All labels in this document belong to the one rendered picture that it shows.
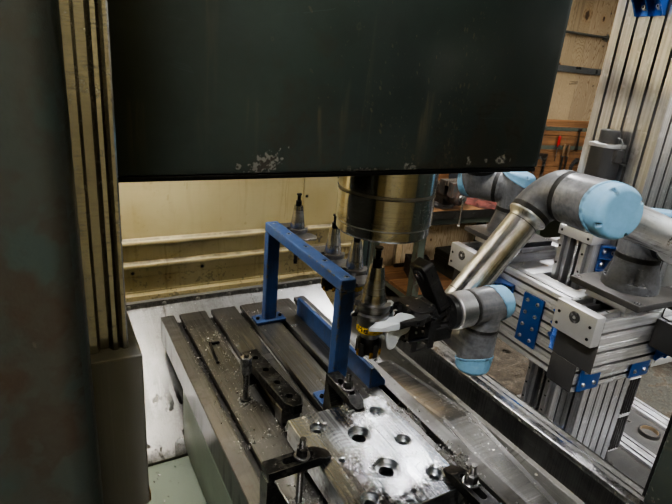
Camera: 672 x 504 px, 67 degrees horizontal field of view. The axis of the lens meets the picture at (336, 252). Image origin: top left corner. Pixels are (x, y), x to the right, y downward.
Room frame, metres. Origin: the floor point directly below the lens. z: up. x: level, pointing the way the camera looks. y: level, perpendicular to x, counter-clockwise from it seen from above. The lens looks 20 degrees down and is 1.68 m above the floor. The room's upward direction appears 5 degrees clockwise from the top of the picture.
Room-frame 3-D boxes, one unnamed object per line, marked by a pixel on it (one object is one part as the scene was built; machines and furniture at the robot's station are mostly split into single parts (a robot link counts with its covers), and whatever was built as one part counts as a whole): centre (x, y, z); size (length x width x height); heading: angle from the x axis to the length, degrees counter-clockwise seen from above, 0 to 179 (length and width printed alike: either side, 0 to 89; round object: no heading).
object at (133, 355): (0.60, 0.31, 1.16); 0.48 x 0.05 x 0.51; 31
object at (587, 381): (1.39, -0.86, 0.89); 0.36 x 0.10 x 0.09; 117
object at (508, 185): (1.82, -0.62, 1.33); 0.13 x 0.12 x 0.14; 59
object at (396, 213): (0.82, -0.07, 1.49); 0.16 x 0.16 x 0.12
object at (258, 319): (1.47, 0.20, 1.05); 0.10 x 0.05 x 0.30; 121
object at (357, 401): (0.98, -0.05, 0.97); 0.13 x 0.03 x 0.15; 31
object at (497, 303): (0.97, -0.32, 1.24); 0.11 x 0.08 x 0.09; 121
